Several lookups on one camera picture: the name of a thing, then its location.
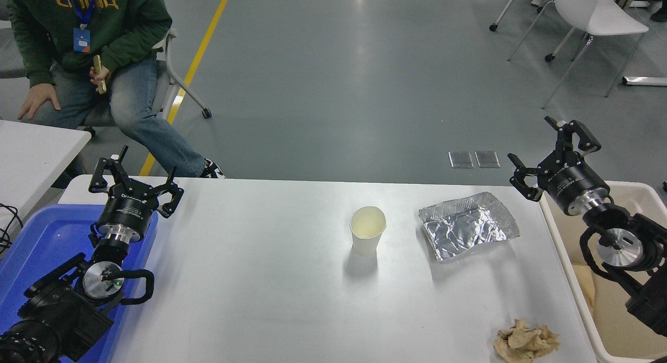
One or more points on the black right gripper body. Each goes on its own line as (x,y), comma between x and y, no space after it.
(573,186)

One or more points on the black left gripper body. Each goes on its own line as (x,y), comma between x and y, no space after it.
(127,209)

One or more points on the silver foil tray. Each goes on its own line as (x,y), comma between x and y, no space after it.
(469,227)

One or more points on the gold smartphone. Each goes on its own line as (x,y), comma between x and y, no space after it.
(97,61)

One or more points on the tan paper ball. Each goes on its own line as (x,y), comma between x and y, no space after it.
(526,342)

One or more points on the white paper cup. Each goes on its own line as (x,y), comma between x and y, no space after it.
(367,238)

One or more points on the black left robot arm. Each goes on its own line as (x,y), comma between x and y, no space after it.
(62,313)

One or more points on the person's right hand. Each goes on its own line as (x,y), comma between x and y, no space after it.
(41,95)

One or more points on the person's left hand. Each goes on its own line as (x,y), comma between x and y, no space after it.
(107,74)

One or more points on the silver floor plate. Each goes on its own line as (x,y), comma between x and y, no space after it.
(461,160)
(487,159)

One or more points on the white side table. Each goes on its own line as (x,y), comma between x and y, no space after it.
(31,160)

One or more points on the blue plastic tray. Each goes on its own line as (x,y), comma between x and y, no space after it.
(41,238)

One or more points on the silver metal floor bar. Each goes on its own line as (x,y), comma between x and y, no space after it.
(646,80)

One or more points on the white shell chair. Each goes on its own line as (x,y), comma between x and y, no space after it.
(599,14)

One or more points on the large pale plastic bin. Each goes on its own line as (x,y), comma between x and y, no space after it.
(609,321)

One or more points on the dark shoe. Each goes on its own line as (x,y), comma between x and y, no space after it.
(661,14)

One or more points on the chair with caster legs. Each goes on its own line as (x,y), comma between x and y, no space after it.
(493,27)

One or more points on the person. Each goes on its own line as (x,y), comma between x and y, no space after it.
(120,19)

